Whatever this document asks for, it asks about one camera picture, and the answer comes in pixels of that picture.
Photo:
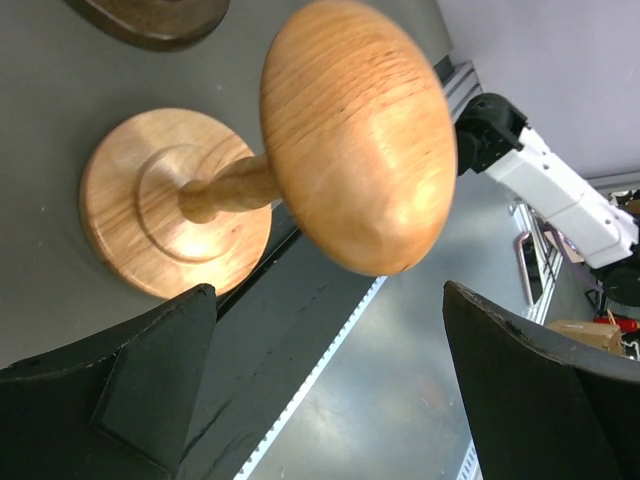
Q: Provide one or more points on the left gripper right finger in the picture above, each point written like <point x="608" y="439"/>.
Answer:
<point x="540" y="405"/>

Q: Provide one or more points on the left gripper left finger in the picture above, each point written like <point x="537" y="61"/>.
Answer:
<point x="115" y="405"/>

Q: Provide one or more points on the round wooden hat stand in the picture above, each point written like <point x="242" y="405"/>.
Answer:
<point x="359" y="145"/>

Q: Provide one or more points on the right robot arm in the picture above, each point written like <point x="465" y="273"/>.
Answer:
<point x="495" y="138"/>

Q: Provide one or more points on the dark wooden stand base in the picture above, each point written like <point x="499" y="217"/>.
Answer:
<point x="154" y="25"/>

